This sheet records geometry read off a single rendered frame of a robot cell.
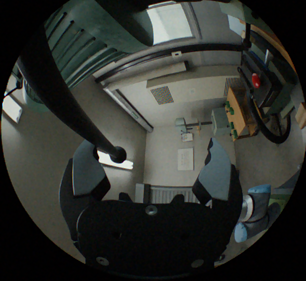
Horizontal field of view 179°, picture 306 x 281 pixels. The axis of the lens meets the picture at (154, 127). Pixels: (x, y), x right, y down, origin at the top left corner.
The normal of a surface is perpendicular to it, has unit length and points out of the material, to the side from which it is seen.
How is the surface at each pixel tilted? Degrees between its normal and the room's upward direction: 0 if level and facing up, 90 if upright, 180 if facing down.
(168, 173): 90
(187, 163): 90
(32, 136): 180
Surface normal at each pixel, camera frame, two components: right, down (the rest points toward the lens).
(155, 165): -0.37, -0.40
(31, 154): 0.93, -0.11
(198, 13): -0.05, 0.91
